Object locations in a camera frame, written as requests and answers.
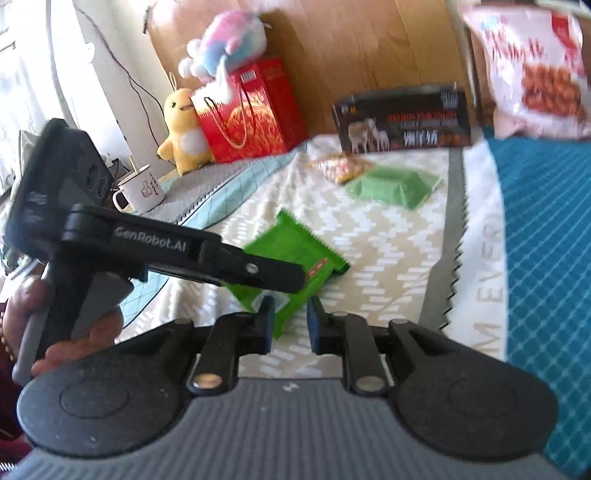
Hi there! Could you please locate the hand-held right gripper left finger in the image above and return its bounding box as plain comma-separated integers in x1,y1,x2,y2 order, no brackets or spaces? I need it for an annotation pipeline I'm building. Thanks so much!
152,295,276,396

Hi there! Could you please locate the light green snack packet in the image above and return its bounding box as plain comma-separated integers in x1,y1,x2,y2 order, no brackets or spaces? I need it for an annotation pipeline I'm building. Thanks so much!
345,165,443,212

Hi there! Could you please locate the pastel unicorn plush toy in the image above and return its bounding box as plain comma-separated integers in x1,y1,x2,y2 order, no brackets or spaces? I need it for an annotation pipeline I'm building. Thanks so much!
178,10,269,88

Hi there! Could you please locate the red gift box with handle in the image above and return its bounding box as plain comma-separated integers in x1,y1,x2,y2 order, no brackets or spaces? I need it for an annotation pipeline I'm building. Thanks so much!
189,57,310,164

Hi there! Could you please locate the black printed cardboard box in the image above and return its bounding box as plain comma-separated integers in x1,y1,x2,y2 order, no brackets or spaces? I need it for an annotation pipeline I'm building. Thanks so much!
332,82,474,153

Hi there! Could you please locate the green zigzag-edged snack packet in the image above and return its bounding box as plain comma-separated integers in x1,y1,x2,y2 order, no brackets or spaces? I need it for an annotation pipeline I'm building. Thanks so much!
225,209,352,341

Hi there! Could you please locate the white enamel mug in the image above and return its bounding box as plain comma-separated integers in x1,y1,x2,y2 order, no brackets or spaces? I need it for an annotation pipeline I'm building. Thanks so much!
112,163,166,216

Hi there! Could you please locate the brown cushion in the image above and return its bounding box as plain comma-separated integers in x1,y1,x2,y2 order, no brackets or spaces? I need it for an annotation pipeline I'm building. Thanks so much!
465,30,502,140

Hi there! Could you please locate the clear-wrapped orange snack bar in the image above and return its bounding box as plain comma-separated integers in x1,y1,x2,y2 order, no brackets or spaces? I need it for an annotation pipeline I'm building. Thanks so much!
308,154,376,186

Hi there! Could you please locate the large pink dough-twist snack bag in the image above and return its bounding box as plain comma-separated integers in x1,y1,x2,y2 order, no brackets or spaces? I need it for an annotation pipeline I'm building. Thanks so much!
462,1,591,140

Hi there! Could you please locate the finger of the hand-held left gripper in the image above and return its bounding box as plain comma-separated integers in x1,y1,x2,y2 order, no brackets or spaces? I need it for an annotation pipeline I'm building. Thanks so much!
217,242,308,295

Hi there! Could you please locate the wooden headboard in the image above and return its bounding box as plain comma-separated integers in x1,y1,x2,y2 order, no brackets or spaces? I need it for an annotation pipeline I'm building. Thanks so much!
147,0,469,139

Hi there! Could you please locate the black wall cable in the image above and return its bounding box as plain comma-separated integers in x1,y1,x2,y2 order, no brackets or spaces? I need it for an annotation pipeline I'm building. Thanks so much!
85,0,160,137

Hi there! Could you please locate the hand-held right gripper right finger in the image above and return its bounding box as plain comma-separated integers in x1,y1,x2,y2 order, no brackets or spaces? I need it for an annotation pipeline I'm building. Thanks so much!
307,295,445,396

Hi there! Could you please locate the light blue checked quilt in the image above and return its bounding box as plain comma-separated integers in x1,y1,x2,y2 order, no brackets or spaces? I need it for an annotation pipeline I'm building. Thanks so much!
122,151,308,326

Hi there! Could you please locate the yellow duck plush toy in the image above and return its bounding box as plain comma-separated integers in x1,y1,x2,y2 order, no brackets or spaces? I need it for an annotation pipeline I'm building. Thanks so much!
157,87,216,176

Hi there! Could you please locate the beige dashed-print bedsheet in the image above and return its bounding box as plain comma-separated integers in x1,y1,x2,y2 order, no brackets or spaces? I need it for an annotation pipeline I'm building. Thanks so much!
115,134,509,380

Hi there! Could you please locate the person's left hand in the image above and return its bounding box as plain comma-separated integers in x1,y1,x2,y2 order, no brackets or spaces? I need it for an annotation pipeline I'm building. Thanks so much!
0,276,126,378

